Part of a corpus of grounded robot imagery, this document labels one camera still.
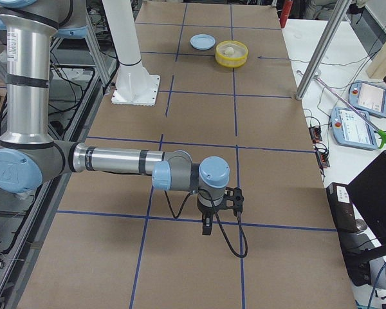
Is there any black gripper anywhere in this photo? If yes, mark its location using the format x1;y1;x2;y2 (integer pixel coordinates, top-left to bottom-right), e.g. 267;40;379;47
198;203;219;236

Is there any white steamed bun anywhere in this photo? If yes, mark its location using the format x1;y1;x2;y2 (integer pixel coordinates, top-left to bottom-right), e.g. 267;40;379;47
224;46;235;57

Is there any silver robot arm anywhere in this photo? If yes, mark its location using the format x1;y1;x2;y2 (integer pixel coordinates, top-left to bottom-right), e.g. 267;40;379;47
0;1;233;235

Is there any yellow round steamer basket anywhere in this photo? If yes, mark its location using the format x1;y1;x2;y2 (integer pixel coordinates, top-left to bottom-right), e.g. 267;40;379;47
215;40;248;68

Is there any black usb hub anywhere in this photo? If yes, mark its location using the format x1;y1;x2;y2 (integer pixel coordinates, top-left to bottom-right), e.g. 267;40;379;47
315;151;330;169
309;126;322;143

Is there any black box device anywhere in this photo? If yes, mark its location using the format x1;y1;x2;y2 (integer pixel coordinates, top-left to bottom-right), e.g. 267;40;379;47
326;182;357;233

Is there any black laptop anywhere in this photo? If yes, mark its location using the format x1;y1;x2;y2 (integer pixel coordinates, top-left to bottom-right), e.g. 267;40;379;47
339;151;386;286

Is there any near teach pendant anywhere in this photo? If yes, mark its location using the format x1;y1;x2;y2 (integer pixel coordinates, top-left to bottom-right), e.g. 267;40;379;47
330;107;378;150

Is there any teach pendant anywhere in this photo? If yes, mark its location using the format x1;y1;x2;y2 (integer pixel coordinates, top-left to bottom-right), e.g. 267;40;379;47
349;80;386;118
330;107;378;150

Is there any light blue plate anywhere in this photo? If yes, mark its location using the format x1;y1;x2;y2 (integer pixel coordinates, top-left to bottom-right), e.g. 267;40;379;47
190;33;216;50

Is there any far teach pendant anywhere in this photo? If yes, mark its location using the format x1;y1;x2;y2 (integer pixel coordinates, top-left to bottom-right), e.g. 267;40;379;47
349;80;386;118

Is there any red cylinder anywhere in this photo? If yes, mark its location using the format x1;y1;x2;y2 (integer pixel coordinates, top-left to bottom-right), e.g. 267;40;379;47
279;0;293;29

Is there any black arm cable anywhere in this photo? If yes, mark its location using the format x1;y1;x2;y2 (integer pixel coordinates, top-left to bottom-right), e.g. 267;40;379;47
163;188;249;258

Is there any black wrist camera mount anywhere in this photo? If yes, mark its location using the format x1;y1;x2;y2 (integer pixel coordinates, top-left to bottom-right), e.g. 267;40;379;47
217;187;244;218

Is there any white pedestal column base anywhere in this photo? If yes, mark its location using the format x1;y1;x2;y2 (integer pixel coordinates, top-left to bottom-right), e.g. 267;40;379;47
102;0;160;106

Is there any green handled reacher stick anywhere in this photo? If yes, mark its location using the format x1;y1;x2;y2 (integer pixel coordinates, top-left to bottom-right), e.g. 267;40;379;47
313;75;386;149

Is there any aluminium frame post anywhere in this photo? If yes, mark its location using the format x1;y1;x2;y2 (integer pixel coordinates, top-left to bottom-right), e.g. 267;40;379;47
295;0;351;100

